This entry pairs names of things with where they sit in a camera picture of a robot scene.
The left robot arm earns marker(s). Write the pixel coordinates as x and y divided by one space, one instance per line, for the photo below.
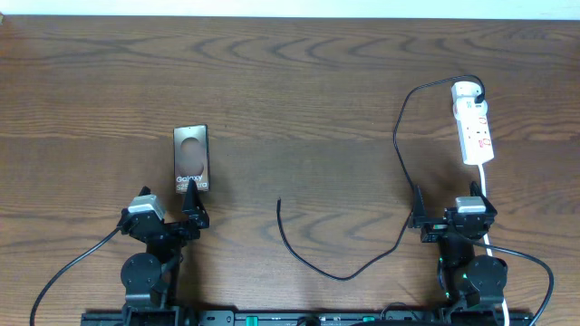
151 278

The white USB charger plug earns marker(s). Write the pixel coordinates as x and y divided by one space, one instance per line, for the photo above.
468 89

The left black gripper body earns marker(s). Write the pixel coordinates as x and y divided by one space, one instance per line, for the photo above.
178 236

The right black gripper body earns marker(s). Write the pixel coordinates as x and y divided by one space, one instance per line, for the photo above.
435 229

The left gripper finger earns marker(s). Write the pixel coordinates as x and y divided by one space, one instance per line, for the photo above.
192 205
144 192

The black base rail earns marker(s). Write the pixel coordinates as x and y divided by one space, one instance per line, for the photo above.
395 316

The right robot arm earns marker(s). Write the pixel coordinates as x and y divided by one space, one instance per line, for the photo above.
474 284

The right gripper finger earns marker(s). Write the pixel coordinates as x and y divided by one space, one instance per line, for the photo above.
418 208
475 190

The white power strip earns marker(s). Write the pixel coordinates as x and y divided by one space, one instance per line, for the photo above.
474 135

